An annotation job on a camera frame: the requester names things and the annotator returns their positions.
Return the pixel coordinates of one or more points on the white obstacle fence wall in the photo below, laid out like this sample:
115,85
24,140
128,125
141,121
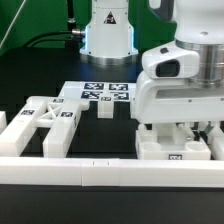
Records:
113,172

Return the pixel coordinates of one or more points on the white part at left edge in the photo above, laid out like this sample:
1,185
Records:
3,122

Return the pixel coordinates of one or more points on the white chair seat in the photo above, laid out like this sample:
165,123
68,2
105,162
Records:
170,142

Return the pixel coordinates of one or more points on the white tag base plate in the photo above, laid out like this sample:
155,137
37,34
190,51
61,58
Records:
122,92

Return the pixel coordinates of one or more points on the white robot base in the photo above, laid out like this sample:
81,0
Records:
109,36

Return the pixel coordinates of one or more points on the white chair nut peg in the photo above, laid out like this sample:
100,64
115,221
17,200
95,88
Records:
106,107

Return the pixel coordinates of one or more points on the white chair back frame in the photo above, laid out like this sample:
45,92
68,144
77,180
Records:
60,115

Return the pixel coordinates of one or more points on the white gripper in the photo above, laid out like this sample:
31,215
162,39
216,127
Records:
172,101

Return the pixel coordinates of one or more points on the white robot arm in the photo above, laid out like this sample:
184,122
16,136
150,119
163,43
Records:
200,28

